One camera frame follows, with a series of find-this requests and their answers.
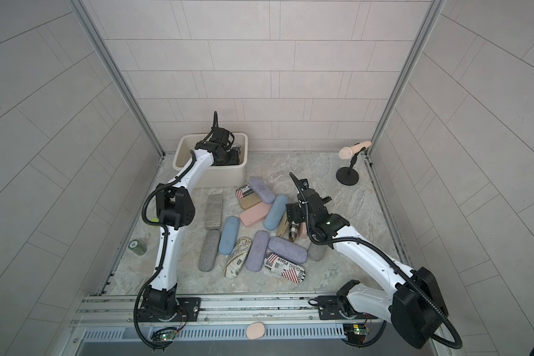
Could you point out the plaid brown case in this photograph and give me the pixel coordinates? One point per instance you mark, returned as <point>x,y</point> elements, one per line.
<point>293,231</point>

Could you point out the cream patterned glasses case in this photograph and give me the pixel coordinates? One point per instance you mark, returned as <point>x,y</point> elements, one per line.
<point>238,257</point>

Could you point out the flag print case upper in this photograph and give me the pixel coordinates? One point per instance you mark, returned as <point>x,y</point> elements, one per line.
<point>243,191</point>

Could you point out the grey rectangular fabric case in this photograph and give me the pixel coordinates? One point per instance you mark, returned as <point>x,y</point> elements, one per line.
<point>213,212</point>

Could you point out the light blue case middle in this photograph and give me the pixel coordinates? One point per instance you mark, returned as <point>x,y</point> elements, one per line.
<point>276,212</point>

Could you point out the pink microphone on black stand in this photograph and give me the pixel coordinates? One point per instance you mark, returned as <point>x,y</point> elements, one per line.
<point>348,175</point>

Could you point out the purple case lower right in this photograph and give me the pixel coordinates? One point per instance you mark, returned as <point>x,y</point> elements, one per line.
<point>288,250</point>

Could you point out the blue oval case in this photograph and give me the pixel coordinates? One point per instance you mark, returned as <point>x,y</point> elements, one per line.
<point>229,235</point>

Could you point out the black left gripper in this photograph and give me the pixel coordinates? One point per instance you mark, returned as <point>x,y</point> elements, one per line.
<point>222,165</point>

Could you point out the pink case middle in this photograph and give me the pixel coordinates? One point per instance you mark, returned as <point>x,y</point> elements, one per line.
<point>255,214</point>

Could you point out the dark grey oval case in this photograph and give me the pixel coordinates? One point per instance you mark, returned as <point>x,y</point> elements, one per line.
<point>209,250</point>

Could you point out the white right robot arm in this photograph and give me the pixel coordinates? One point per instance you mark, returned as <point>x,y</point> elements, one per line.
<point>409,299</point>

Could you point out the left circuit board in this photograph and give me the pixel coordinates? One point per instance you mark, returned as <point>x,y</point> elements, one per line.
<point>164,335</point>

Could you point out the purple case upper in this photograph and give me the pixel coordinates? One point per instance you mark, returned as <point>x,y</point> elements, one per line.
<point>260,188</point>

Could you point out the flag newspaper case front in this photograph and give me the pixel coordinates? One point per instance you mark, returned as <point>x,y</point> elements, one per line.
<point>284,268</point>

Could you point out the pink oval pad on rail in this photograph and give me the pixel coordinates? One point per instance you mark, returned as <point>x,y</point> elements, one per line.
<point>255,331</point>

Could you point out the grey oval case right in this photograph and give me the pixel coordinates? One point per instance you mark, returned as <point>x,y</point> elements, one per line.
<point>316,252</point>

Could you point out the cream plastic storage box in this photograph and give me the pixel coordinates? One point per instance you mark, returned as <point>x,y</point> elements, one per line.
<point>215,176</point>

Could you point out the tan case upper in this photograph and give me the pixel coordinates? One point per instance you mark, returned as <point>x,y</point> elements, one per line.
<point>249,201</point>

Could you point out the pink slim case right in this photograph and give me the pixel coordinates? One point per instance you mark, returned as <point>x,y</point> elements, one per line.
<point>302,231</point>

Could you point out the lilac case lower middle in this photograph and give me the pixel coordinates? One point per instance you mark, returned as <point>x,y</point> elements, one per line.
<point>257,252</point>

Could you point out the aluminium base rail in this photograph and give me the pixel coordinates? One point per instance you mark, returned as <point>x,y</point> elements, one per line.
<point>225,309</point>

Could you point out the circuit board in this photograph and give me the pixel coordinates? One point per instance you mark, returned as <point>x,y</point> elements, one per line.
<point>356,333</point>
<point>164,335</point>

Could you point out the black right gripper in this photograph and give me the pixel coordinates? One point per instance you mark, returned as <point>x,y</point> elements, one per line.
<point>297,207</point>

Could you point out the purple case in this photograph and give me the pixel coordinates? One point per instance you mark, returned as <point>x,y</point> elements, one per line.
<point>288,250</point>
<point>260,188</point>

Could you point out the right circuit board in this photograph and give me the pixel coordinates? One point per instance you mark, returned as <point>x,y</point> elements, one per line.
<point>356,333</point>

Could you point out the newspaper print case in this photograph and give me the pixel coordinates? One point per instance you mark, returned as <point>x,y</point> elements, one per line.
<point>236,149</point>

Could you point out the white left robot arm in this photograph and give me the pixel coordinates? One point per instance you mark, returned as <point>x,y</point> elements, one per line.
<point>170,207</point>

